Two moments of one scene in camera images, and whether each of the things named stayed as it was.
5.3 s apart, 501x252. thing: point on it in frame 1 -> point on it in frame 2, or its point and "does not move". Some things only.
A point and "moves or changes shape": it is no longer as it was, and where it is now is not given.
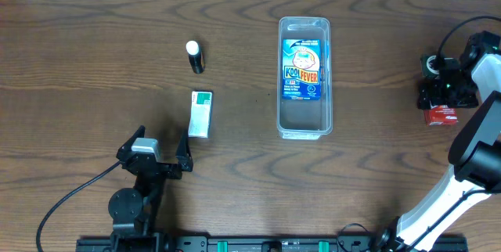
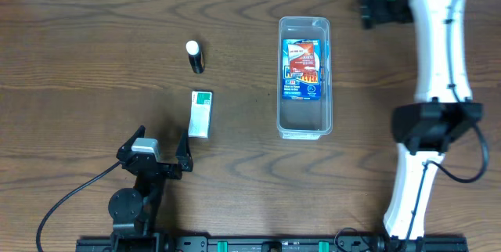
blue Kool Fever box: (301, 70) does not move
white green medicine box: (200, 114) does not move
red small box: (441, 115) moves or changes shape
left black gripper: (173, 172) does not move
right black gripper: (430, 93) -> (390, 14)
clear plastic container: (304, 77) does not move
